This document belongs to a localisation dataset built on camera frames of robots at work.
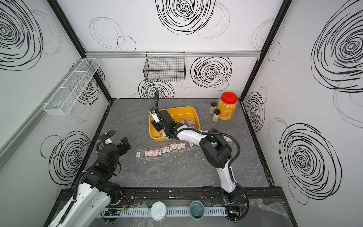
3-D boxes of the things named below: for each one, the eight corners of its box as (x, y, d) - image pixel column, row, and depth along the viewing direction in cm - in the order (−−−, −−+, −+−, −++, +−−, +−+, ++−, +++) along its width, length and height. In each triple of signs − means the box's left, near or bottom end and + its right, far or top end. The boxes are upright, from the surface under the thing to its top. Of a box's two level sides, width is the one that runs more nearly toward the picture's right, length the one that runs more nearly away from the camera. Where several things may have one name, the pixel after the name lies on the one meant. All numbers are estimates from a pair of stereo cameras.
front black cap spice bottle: (212, 122, 108) (214, 114, 100) (211, 117, 111) (213, 109, 103) (218, 122, 108) (220, 114, 100) (217, 117, 111) (219, 109, 103)
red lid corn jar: (217, 120, 108) (223, 102, 93) (215, 109, 115) (220, 91, 100) (232, 120, 108) (240, 102, 93) (229, 109, 115) (236, 91, 100)
